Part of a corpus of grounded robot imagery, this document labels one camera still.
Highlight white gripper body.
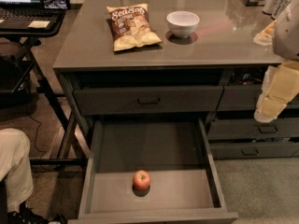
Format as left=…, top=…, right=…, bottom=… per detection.
left=254, top=60, right=299, bottom=123

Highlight red apple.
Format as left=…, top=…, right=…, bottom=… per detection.
left=133, top=170, right=150, bottom=190

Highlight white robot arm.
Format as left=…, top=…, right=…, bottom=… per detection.
left=254, top=0, right=299, bottom=123

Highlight grey top right drawer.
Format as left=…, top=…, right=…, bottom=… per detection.
left=217, top=84, right=299, bottom=112

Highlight grey middle right drawer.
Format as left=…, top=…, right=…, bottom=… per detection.
left=207, top=119, right=299, bottom=140

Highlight white can middle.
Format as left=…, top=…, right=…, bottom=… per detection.
left=271, top=0, right=299, bottom=21

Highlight grey bottom right drawer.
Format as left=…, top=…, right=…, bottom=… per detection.
left=210, top=142, right=299, bottom=160

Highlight grey top left drawer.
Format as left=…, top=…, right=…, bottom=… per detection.
left=73, top=86, right=222, bottom=115

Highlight open grey middle drawer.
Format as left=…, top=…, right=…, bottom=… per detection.
left=68, top=119, right=238, bottom=224

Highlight white ceramic bowl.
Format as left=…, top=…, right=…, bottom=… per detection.
left=166, top=11, right=200, bottom=38

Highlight sea salt chips bag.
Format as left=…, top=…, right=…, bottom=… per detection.
left=107, top=4, right=162, bottom=51

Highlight grey cabinet with countertop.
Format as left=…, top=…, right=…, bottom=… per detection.
left=53, top=0, right=298, bottom=149

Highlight black laptop stand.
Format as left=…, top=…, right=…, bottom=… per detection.
left=1, top=12, right=88, bottom=166

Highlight yellow sticky note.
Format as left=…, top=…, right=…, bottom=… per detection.
left=28, top=21, right=49, bottom=29

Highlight open laptop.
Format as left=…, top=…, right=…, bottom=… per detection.
left=0, top=0, right=64, bottom=31

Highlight person's leg beige trousers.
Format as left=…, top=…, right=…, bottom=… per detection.
left=0, top=128, right=34, bottom=212

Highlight black shoe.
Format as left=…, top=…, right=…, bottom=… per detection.
left=7, top=202, right=67, bottom=224

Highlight smartphone on mount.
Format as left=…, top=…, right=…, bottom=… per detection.
left=42, top=0, right=70, bottom=10

